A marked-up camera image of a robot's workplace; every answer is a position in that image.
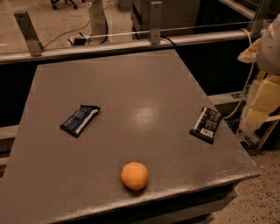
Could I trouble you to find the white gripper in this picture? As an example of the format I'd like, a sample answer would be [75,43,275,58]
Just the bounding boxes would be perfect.
[237,39,280,127]

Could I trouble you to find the orange ball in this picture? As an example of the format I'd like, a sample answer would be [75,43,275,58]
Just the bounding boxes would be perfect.
[121,162,149,190]

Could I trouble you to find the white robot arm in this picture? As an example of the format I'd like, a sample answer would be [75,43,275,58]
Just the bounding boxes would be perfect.
[237,19,280,128]

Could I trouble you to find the black rxbar wrapper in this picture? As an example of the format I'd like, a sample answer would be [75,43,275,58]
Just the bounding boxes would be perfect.
[189,107,222,144]

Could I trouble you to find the blue rxbar blueberry wrapper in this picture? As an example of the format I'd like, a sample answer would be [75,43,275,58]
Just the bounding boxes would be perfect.
[60,105,101,137]

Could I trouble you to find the office chair base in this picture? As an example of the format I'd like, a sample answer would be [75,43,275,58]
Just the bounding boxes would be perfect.
[50,0,78,10]

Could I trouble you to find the wooden frame stand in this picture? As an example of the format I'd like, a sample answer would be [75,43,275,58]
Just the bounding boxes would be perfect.
[257,115,280,150]

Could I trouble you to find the right metal rail bracket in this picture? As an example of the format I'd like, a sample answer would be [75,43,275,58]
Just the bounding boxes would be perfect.
[247,0,272,37]

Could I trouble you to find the metal rail bracket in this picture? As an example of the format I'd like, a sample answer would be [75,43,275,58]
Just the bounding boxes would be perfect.
[14,11,43,57]
[247,0,272,37]
[150,1,162,45]

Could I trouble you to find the white cable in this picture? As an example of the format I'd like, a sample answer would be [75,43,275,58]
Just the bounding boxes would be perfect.
[222,27,256,121]

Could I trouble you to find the middle metal rail bracket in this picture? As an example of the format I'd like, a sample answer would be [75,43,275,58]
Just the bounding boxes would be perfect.
[150,1,162,45]

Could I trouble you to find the black floor cable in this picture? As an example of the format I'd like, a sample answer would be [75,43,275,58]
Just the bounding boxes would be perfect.
[43,19,92,49]

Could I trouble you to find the left metal rail bracket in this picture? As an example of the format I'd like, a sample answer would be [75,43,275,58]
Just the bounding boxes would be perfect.
[14,11,43,57]

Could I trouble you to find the metal guard rail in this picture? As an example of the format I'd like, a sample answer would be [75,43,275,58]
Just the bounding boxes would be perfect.
[0,29,260,65]

